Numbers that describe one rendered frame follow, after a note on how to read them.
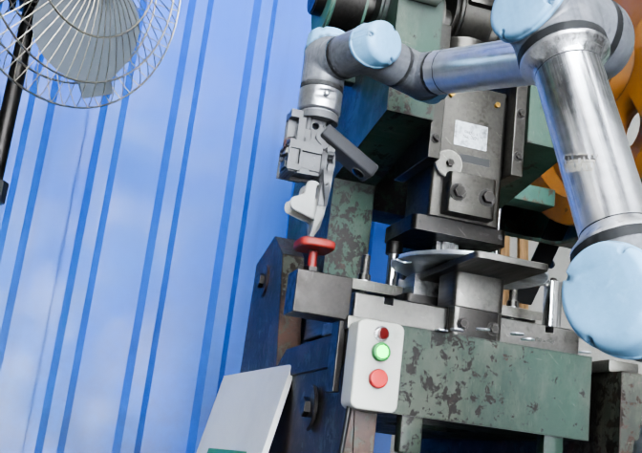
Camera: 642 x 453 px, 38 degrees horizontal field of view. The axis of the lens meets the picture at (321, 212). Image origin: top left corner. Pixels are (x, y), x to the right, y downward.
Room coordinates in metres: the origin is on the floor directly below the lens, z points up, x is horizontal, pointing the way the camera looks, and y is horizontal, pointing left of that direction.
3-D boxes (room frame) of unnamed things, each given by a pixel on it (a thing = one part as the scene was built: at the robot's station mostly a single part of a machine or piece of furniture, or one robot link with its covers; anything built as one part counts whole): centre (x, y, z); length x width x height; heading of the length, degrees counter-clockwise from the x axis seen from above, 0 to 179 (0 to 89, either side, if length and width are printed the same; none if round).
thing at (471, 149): (1.79, -0.26, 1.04); 0.17 x 0.15 x 0.30; 15
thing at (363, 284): (1.79, -0.09, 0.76); 0.17 x 0.06 x 0.10; 105
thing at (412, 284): (1.83, -0.25, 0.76); 0.15 x 0.09 x 0.05; 105
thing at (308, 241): (1.52, 0.00, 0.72); 0.07 x 0.06 x 0.08; 15
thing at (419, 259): (1.71, -0.29, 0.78); 0.29 x 0.29 x 0.01
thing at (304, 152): (1.52, 0.03, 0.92); 0.09 x 0.08 x 0.12; 105
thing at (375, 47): (1.45, -0.05, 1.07); 0.11 x 0.11 x 0.08; 38
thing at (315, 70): (1.52, 0.02, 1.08); 0.09 x 0.08 x 0.11; 38
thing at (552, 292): (1.76, -0.46, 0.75); 0.03 x 0.03 x 0.10; 15
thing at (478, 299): (1.67, -0.30, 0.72); 0.25 x 0.14 x 0.14; 15
